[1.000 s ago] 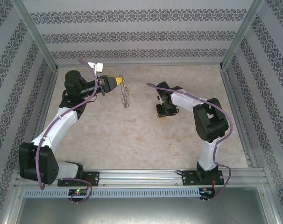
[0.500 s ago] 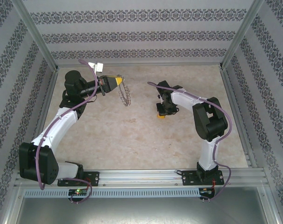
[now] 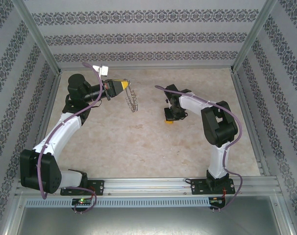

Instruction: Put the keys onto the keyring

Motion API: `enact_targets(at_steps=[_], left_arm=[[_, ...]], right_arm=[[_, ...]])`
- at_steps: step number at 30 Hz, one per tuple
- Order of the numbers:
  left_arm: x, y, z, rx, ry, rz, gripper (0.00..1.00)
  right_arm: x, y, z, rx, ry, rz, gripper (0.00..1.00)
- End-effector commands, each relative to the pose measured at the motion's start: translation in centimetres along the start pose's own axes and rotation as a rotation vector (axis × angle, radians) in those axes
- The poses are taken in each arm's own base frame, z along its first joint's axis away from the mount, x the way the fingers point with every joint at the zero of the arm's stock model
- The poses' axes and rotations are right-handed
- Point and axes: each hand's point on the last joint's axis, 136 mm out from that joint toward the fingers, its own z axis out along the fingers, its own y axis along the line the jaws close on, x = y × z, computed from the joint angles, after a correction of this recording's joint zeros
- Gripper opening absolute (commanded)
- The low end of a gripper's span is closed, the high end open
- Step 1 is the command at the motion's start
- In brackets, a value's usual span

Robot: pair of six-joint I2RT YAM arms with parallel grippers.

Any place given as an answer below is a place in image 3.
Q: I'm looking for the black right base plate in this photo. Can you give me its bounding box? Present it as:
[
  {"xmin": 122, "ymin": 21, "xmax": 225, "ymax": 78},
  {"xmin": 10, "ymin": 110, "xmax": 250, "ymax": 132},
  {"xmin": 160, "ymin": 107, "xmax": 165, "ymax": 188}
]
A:
[{"xmin": 190, "ymin": 178, "xmax": 235, "ymax": 196}]

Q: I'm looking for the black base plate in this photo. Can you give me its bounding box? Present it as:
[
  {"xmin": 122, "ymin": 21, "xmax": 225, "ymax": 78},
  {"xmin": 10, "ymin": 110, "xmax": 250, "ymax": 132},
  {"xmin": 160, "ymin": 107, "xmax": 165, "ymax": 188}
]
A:
[
  {"xmin": 60, "ymin": 180, "xmax": 105, "ymax": 196},
  {"xmin": 190, "ymin": 178, "xmax": 235, "ymax": 196}
]

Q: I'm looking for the grey slotted cable duct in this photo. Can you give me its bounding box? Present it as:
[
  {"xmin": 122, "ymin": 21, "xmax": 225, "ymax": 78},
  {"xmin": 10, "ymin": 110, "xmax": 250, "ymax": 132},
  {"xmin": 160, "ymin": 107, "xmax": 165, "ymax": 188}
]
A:
[{"xmin": 25, "ymin": 197, "xmax": 210, "ymax": 208}]

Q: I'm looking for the sheet metal panel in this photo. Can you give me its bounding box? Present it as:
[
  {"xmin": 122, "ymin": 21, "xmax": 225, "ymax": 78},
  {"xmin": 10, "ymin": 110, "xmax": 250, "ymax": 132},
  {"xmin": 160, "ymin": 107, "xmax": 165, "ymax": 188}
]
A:
[{"xmin": 6, "ymin": 195, "xmax": 293, "ymax": 235}]

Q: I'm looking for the aluminium frame post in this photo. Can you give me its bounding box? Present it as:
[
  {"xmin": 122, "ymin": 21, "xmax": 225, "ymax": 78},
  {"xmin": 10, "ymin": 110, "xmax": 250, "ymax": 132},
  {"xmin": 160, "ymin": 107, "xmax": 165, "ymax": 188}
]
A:
[
  {"xmin": 231, "ymin": 0, "xmax": 278, "ymax": 73},
  {"xmin": 12, "ymin": 0, "xmax": 62, "ymax": 74}
]

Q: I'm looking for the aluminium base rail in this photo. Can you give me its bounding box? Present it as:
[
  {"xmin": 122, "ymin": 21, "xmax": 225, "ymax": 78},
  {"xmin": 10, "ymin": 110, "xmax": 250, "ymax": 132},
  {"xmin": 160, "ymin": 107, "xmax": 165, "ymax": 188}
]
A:
[{"xmin": 15, "ymin": 176, "xmax": 280, "ymax": 196}]

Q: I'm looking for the silver chain necklace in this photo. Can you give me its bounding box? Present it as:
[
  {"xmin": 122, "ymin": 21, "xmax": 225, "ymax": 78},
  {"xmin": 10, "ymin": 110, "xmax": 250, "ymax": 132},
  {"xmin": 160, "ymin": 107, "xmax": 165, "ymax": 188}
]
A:
[{"xmin": 124, "ymin": 78, "xmax": 139, "ymax": 113}]

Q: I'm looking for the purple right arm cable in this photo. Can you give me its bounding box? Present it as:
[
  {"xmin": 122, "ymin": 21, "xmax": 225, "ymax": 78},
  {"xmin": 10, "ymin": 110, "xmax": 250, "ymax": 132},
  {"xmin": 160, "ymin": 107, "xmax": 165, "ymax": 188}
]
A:
[{"xmin": 154, "ymin": 85, "xmax": 244, "ymax": 212}]

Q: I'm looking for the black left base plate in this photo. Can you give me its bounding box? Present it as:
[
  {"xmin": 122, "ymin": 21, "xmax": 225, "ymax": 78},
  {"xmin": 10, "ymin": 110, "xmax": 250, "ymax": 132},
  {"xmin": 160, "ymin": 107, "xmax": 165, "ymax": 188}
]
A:
[{"xmin": 60, "ymin": 180, "xmax": 105, "ymax": 196}]

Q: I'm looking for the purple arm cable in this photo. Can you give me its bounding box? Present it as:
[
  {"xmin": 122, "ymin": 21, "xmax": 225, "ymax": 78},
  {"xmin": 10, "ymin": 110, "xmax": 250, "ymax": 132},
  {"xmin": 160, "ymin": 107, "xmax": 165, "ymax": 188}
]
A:
[
  {"xmin": 38, "ymin": 62, "xmax": 102, "ymax": 214},
  {"xmin": 154, "ymin": 85, "xmax": 244, "ymax": 212}
]

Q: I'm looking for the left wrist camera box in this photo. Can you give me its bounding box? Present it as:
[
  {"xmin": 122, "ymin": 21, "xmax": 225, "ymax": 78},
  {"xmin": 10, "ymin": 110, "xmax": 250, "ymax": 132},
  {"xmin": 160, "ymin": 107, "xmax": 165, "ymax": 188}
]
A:
[{"xmin": 92, "ymin": 64, "xmax": 109, "ymax": 76}]

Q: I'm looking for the left circuit board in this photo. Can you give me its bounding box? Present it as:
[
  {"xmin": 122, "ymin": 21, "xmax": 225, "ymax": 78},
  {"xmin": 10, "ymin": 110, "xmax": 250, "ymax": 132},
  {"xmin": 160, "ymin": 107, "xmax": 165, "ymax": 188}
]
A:
[{"xmin": 72, "ymin": 198, "xmax": 95, "ymax": 206}]

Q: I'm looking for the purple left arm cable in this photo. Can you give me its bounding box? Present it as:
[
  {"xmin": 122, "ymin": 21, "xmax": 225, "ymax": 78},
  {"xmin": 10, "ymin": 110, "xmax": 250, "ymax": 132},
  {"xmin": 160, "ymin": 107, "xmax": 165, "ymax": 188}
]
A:
[{"xmin": 38, "ymin": 62, "xmax": 102, "ymax": 214}]

